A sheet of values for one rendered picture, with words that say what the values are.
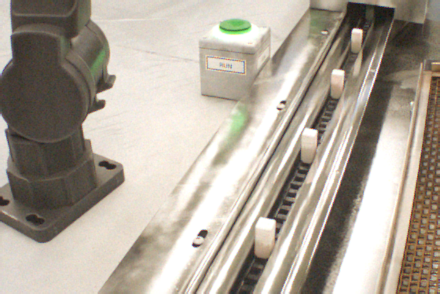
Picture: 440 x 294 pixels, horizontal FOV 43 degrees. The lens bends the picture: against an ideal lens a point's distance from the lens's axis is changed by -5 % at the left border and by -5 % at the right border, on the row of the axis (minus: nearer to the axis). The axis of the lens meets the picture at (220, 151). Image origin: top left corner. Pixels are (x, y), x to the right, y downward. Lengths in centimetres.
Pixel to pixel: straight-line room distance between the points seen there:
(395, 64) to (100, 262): 51
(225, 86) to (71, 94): 29
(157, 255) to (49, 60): 17
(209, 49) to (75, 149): 24
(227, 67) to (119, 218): 25
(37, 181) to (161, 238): 14
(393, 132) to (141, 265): 35
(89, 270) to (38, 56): 18
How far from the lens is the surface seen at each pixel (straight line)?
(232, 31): 70
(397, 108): 73
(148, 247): 45
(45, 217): 54
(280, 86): 66
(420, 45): 92
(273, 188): 52
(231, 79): 71
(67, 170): 54
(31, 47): 46
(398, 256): 40
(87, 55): 49
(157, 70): 81
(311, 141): 56
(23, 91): 47
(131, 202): 56
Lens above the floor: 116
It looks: 33 degrees down
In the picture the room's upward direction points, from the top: 2 degrees counter-clockwise
